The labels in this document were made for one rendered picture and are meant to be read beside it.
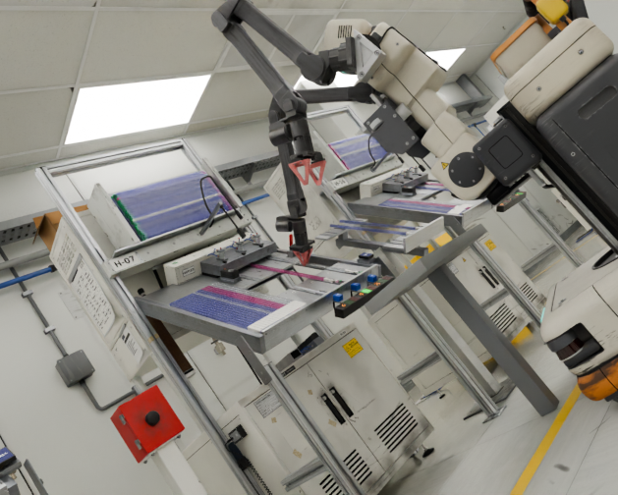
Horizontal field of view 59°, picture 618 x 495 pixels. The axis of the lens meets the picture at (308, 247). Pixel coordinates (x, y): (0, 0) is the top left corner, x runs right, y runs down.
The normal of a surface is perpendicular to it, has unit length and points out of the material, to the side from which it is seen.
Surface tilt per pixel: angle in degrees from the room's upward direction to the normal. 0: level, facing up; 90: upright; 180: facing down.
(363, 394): 90
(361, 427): 90
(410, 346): 90
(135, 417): 90
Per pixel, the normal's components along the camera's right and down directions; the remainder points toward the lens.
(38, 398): 0.49, -0.55
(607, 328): -0.43, 0.10
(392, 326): -0.64, 0.30
